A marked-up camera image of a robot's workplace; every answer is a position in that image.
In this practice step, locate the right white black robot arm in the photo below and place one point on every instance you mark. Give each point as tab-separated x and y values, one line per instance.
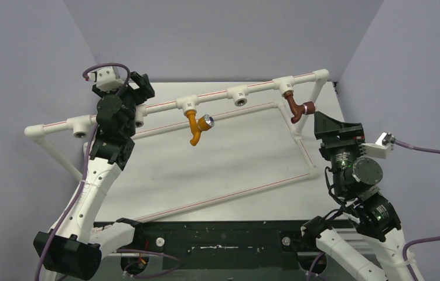
354	187

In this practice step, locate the red-brown water faucet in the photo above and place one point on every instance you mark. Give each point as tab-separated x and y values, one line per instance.
298	111

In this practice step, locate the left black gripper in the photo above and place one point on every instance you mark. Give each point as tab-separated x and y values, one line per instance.
146	91

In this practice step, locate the orange water faucet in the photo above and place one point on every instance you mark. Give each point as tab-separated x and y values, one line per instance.
198	126

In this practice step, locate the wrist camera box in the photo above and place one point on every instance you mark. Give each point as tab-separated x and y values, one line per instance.
106	79
381	148

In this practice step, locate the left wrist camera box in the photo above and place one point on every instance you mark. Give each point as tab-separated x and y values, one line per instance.
106	79

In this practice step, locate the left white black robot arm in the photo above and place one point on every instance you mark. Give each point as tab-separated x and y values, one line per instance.
65	248

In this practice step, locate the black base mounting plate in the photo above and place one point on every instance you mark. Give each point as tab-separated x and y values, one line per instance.
227	244

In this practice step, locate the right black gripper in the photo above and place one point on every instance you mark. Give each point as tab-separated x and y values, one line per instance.
341	136

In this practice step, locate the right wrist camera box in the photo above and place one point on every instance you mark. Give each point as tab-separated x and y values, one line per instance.
381	148

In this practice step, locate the white pipe frame with tees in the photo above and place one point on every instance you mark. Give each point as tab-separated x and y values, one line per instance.
247	98

